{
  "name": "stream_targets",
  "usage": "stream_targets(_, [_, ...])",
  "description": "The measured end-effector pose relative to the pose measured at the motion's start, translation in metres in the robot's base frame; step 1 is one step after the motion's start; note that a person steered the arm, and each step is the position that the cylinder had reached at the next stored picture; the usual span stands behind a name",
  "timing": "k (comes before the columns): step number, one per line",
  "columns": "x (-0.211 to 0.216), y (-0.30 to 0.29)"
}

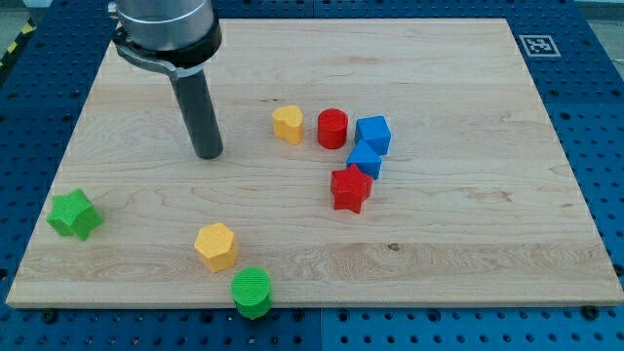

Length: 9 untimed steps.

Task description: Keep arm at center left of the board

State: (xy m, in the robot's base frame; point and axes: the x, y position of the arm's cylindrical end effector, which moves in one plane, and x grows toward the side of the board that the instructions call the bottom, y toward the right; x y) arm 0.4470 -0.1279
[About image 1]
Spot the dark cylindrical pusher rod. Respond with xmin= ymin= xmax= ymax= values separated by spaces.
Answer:
xmin=170 ymin=70 xmax=223 ymax=160

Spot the green star block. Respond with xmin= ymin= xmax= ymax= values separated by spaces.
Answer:
xmin=46 ymin=188 xmax=103 ymax=241

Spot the yellow heart block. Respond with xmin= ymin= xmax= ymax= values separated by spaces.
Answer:
xmin=272 ymin=105 xmax=304 ymax=145

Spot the white fiducial marker tag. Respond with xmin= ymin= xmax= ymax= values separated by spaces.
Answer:
xmin=519 ymin=34 xmax=561 ymax=58

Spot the blue triangle block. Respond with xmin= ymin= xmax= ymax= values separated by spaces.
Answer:
xmin=346 ymin=140 xmax=382 ymax=179

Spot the blue cube block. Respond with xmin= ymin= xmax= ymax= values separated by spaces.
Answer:
xmin=355 ymin=115 xmax=392 ymax=155

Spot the light wooden board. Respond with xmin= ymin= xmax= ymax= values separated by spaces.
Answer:
xmin=7 ymin=19 xmax=623 ymax=309

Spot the yellow hexagon block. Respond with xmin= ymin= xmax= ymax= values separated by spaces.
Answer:
xmin=194 ymin=222 xmax=238 ymax=272

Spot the red cylinder block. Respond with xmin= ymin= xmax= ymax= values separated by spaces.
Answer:
xmin=317 ymin=108 xmax=348 ymax=149

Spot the red star block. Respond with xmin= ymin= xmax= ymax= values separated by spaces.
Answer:
xmin=330 ymin=164 xmax=373 ymax=214

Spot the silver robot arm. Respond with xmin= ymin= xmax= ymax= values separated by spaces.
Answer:
xmin=107 ymin=0 xmax=222 ymax=80

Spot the green cylinder block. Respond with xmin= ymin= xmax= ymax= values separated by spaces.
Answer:
xmin=231 ymin=267 xmax=273 ymax=319

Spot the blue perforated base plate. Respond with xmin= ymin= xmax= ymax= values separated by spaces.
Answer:
xmin=1 ymin=0 xmax=623 ymax=350

